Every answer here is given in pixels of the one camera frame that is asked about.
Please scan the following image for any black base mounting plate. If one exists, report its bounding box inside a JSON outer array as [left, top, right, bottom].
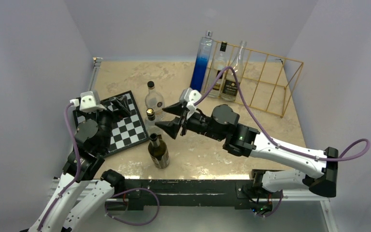
[[105, 170, 284, 211]]

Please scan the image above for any clear square bottle gold label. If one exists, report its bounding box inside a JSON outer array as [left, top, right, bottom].
[[144, 108, 163, 138]]

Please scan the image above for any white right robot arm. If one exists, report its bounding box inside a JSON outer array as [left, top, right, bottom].
[[156, 102, 338, 198]]

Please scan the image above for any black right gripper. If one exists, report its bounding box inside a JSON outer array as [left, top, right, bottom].
[[155, 101, 224, 142]]

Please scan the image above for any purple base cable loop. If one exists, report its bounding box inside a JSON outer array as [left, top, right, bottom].
[[104, 188, 159, 226]]

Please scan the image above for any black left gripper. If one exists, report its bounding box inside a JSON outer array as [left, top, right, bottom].
[[77, 95, 130, 151]]

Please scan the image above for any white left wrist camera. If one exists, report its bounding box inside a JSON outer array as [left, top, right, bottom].
[[79, 90, 103, 113]]

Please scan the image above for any gold wire wine rack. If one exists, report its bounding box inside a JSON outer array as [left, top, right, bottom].
[[202, 41, 304, 117]]

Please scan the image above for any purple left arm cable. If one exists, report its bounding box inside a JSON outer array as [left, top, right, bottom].
[[36, 99, 81, 232]]

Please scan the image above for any clear square bottle black label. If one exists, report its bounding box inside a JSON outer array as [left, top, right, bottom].
[[207, 42, 228, 98]]

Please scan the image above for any tall blue glass bottle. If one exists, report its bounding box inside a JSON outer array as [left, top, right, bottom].
[[190, 30, 213, 92]]

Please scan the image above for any dark green wine bottle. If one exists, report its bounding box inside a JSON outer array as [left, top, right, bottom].
[[148, 133, 170, 169]]

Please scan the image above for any round clear flask bottle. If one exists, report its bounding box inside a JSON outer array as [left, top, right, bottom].
[[145, 81, 165, 114]]

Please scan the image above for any clear Louis Casbao champagne bottle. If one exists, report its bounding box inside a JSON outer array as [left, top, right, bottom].
[[220, 41, 247, 102]]

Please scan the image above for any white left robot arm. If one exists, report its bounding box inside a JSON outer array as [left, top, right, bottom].
[[27, 92, 131, 232]]

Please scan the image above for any black white chessboard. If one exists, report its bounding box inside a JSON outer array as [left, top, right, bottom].
[[69, 91, 149, 157]]

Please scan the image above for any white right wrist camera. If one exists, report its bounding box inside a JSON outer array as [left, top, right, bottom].
[[179, 87, 201, 111]]

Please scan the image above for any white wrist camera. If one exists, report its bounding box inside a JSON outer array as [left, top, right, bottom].
[[79, 90, 103, 113], [179, 87, 201, 111]]

